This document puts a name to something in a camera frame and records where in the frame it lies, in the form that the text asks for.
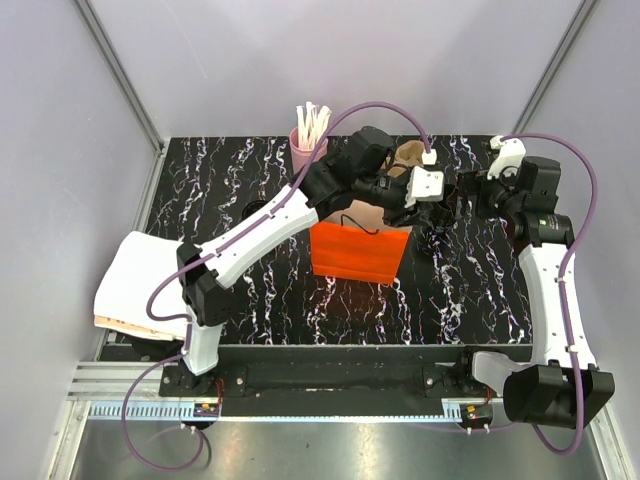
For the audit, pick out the white napkin stack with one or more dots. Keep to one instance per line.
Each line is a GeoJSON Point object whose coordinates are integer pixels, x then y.
{"type": "Point", "coordinates": [141, 263]}

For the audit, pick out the pink straw holder cup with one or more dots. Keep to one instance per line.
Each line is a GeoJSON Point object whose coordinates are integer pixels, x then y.
{"type": "Point", "coordinates": [300, 156]}

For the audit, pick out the brown cardboard cup carrier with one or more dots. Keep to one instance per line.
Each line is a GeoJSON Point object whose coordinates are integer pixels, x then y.
{"type": "Point", "coordinates": [408, 155]}

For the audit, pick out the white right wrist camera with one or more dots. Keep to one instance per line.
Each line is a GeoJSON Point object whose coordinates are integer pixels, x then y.
{"type": "Point", "coordinates": [509, 155]}

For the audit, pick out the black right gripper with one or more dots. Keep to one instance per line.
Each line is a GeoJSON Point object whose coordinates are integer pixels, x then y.
{"type": "Point", "coordinates": [470, 183]}

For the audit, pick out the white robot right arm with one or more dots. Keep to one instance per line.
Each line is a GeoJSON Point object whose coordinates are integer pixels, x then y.
{"type": "Point", "coordinates": [562, 385]}

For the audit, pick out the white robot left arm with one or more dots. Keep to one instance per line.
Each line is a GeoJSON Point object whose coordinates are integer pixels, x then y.
{"type": "Point", "coordinates": [326, 186]}

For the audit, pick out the orange paper bag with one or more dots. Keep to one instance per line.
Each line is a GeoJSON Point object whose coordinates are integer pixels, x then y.
{"type": "Point", "coordinates": [355, 244]}

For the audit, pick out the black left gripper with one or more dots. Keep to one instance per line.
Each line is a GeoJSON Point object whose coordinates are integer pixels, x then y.
{"type": "Point", "coordinates": [401, 216]}

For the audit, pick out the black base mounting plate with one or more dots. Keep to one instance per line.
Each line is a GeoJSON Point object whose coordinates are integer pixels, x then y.
{"type": "Point", "coordinates": [357, 377]}

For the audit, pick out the grey slotted cable duct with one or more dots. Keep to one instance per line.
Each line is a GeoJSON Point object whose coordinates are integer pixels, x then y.
{"type": "Point", "coordinates": [438, 411]}

